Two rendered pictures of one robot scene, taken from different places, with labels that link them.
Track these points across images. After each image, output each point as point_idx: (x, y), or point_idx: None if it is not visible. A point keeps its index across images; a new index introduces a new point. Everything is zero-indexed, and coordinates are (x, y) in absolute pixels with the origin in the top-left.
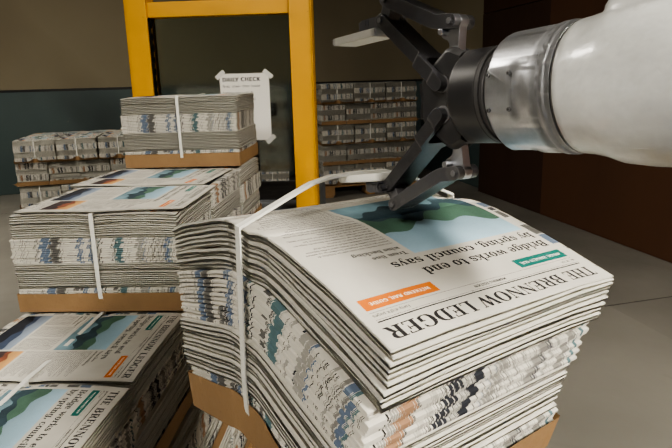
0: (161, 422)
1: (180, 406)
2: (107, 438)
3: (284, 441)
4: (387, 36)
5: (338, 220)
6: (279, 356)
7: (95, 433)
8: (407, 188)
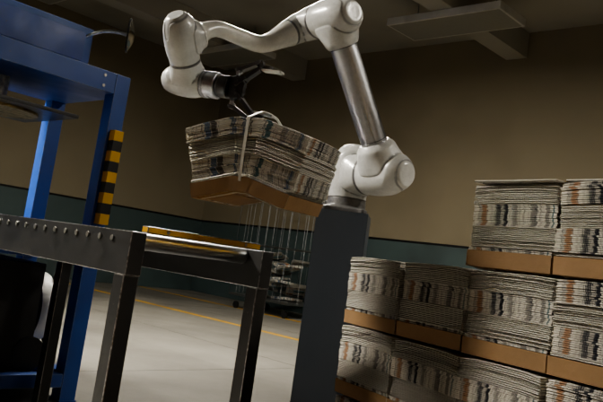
0: (420, 316)
1: (441, 331)
2: (384, 272)
3: None
4: (260, 73)
5: None
6: None
7: (378, 260)
8: (246, 114)
